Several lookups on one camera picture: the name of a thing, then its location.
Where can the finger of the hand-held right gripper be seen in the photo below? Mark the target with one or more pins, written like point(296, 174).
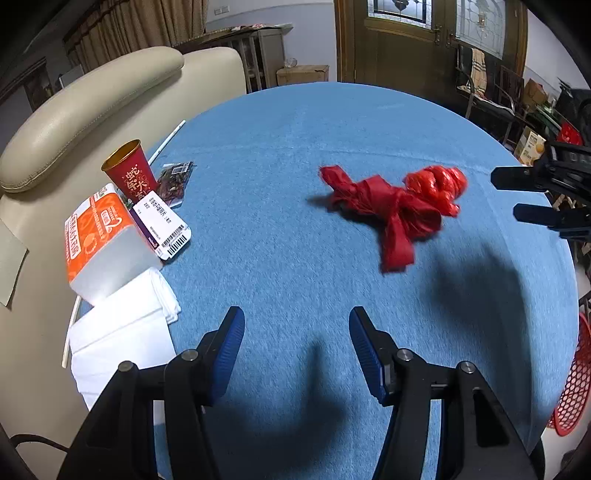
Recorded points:
point(538, 214)
point(517, 177)

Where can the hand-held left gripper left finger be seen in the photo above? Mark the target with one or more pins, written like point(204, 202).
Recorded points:
point(231, 341)

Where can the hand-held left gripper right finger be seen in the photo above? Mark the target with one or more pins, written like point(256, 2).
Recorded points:
point(364, 350)

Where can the red plastic bag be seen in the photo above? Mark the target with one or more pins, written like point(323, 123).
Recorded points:
point(434, 184)

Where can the red mesh basket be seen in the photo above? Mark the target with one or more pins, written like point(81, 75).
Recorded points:
point(577, 383)

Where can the yellow white carton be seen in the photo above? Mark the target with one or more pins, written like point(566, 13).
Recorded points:
point(531, 145)

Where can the open cardboard box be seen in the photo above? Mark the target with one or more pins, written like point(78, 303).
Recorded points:
point(536, 92)

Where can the folded white tissues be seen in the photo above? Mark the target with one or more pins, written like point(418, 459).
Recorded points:
point(120, 332)

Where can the white purple medicine box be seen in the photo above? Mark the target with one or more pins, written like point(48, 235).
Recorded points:
point(161, 226)

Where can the orange tissue pack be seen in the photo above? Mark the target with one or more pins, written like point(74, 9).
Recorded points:
point(101, 240)

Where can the blue tablecloth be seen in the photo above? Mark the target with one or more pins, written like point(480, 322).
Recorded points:
point(286, 184)

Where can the wooden door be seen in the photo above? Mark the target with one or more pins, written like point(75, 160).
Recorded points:
point(397, 55)

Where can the dark snack wrapper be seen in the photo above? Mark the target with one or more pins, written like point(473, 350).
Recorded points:
point(173, 180)

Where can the red paper cup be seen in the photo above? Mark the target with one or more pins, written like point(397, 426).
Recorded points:
point(131, 175)

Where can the white thin stick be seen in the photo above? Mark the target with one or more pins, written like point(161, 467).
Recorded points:
point(167, 142)

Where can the grey paper sheet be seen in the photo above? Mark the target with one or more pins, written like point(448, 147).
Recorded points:
point(11, 263)

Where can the cream leather sofa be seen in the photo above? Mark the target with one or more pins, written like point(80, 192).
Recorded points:
point(46, 124)

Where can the wooden slatted cabinet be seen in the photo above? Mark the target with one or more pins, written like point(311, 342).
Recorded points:
point(258, 55)

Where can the brown curtain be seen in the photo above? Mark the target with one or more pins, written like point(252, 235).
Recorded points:
point(138, 23)

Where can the metal frame chair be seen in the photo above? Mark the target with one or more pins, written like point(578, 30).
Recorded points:
point(480, 87)

